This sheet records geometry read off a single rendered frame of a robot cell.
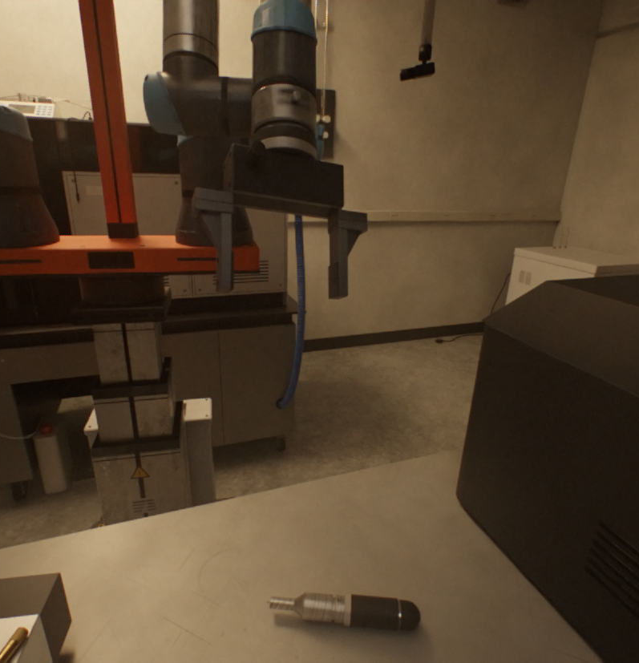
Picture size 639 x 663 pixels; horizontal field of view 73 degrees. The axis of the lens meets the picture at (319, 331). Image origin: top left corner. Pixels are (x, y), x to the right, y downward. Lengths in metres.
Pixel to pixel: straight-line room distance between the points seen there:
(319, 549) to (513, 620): 0.20
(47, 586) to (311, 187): 0.44
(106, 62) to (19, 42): 2.04
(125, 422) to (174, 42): 0.68
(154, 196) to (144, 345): 0.93
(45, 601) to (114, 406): 0.57
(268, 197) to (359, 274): 2.83
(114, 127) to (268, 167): 0.51
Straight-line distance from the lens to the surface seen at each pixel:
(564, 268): 3.47
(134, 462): 1.01
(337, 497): 0.60
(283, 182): 0.49
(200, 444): 1.20
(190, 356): 1.83
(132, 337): 0.91
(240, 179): 0.48
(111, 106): 0.96
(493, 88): 3.82
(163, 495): 1.06
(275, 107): 0.52
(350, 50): 3.24
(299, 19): 0.59
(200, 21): 0.71
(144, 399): 0.95
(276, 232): 1.83
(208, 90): 0.65
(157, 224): 1.76
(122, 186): 0.95
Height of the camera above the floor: 1.29
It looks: 20 degrees down
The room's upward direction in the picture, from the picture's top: 2 degrees clockwise
